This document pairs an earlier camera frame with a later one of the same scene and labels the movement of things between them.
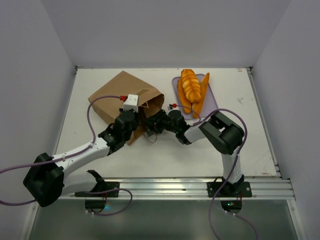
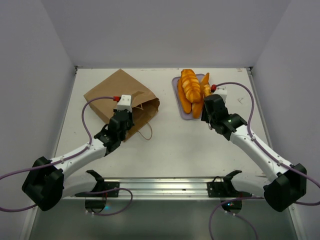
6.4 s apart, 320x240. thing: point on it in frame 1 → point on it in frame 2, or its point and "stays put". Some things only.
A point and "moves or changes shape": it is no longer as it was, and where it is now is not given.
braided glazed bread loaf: (191, 85) stays put
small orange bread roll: (197, 106) stays put
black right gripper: (152, 122) → (208, 110)
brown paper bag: (150, 101) moves or changes shape
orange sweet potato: (186, 104) stays put
